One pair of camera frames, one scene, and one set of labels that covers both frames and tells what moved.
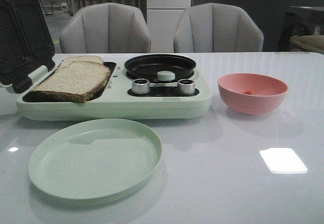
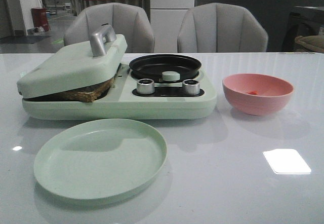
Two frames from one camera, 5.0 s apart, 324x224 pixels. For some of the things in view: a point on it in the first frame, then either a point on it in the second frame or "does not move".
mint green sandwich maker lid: x=26 y=41 -> x=73 y=67
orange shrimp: x=247 y=91 -> x=253 y=92
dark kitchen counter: x=268 y=8 does not move
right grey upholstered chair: x=217 y=27 does not move
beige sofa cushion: x=314 y=42 does not move
